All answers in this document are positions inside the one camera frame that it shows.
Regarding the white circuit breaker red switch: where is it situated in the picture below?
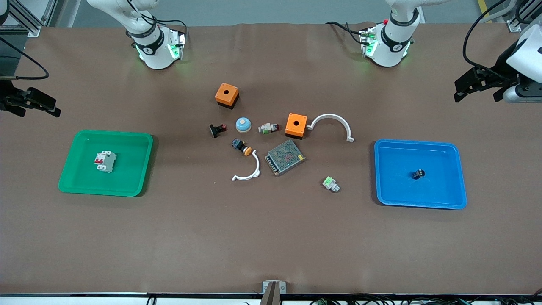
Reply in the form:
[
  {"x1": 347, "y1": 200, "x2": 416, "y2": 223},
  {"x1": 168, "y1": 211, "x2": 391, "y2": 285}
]
[{"x1": 94, "y1": 151, "x2": 117, "y2": 173}]

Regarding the green plastic tray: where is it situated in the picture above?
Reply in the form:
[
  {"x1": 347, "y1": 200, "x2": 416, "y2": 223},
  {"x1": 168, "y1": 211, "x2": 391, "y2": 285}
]
[{"x1": 58, "y1": 130, "x2": 154, "y2": 197}]

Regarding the blue plastic tray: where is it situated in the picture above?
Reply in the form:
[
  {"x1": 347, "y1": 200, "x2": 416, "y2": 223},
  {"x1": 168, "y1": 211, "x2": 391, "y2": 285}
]
[{"x1": 374, "y1": 139, "x2": 467, "y2": 210}]

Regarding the large white arc clamp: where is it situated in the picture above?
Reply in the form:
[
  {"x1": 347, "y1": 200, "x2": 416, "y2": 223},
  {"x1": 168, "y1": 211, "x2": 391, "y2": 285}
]
[{"x1": 307, "y1": 114, "x2": 355, "y2": 143}]

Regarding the metal mesh power supply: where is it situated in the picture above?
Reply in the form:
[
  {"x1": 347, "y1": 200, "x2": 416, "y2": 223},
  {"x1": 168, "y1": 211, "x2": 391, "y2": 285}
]
[{"x1": 265, "y1": 140, "x2": 306, "y2": 177}]

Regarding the black blue small component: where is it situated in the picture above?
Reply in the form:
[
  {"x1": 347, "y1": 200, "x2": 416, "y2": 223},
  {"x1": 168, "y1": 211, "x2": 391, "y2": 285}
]
[{"x1": 232, "y1": 139, "x2": 252, "y2": 156}]

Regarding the small white arc clamp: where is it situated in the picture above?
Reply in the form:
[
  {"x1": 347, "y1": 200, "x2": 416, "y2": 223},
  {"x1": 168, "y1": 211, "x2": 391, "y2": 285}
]
[{"x1": 232, "y1": 151, "x2": 261, "y2": 182}]

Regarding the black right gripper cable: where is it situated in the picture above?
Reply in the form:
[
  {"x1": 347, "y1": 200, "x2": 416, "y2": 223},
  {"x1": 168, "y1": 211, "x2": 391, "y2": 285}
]
[{"x1": 0, "y1": 37, "x2": 50, "y2": 81}]

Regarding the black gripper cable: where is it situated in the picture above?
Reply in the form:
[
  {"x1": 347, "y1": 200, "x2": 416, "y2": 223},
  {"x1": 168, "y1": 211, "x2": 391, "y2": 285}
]
[
  {"x1": 0, "y1": 37, "x2": 50, "y2": 81},
  {"x1": 462, "y1": 0, "x2": 520, "y2": 82}
]

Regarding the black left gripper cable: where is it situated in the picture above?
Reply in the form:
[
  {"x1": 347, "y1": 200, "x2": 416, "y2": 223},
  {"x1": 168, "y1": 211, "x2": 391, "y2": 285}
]
[{"x1": 462, "y1": 0, "x2": 520, "y2": 82}]

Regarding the aluminium frame profile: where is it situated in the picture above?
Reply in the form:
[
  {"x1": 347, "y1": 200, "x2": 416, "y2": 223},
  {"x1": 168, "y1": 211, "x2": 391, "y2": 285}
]
[
  {"x1": 478, "y1": 0, "x2": 542, "y2": 33},
  {"x1": 0, "y1": 0, "x2": 65, "y2": 38}
]

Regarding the orange button enclosure box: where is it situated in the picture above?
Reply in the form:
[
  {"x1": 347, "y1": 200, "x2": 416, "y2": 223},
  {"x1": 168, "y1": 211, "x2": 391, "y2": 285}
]
[
  {"x1": 285, "y1": 113, "x2": 308, "y2": 139},
  {"x1": 215, "y1": 82, "x2": 240, "y2": 110}
]

